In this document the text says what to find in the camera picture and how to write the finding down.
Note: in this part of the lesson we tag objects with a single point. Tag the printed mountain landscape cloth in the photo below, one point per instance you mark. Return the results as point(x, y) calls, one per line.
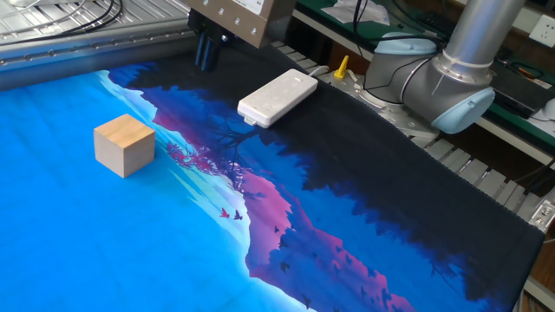
point(130, 242)

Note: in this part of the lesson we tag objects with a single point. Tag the yellow plastic clip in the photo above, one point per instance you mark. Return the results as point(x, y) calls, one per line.
point(342, 68)

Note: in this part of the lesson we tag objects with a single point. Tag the white paper sheet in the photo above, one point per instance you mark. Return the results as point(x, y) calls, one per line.
point(360, 11)

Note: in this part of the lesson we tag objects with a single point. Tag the aluminium frame rail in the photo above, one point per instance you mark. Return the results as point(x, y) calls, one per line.
point(86, 54)

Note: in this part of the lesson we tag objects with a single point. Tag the black flat electronic device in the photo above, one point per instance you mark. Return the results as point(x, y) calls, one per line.
point(520, 91)

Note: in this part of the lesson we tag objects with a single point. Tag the silver Schunk gripper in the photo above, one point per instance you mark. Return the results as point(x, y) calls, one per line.
point(243, 15)

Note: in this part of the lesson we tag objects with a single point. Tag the silver UR5 robot arm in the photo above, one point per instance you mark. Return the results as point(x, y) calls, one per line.
point(433, 82)

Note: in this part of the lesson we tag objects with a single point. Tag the white wall socket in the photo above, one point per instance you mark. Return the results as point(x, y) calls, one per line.
point(543, 31)

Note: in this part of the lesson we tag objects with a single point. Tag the metal corner bracket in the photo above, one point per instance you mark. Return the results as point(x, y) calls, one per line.
point(543, 215)

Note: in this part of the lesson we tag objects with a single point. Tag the small wooden cube block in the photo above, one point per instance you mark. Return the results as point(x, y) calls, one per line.
point(123, 145)

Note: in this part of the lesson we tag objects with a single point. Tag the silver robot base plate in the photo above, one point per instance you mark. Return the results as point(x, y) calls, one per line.
point(390, 117)

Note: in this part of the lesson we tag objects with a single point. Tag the white power strip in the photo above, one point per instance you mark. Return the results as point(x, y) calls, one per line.
point(277, 97)

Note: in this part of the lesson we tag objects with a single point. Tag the white computer mouse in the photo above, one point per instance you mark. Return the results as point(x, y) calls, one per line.
point(550, 109)

